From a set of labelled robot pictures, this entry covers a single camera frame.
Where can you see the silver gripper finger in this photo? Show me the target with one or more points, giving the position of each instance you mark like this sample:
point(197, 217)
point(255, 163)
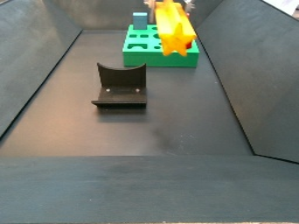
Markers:
point(149, 4)
point(188, 6)

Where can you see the yellow star prism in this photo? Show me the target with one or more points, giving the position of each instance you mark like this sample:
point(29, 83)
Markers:
point(173, 26)

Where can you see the black curved fixture stand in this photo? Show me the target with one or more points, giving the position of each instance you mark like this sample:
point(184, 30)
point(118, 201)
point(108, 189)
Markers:
point(121, 86)

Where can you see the blue rectangular block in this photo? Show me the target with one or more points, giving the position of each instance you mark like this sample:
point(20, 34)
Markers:
point(138, 20)

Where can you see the red hexagonal prism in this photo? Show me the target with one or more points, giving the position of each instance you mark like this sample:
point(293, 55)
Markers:
point(188, 46)

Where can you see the green shape sorter block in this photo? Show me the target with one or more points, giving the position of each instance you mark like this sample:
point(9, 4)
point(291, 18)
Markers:
point(142, 49)

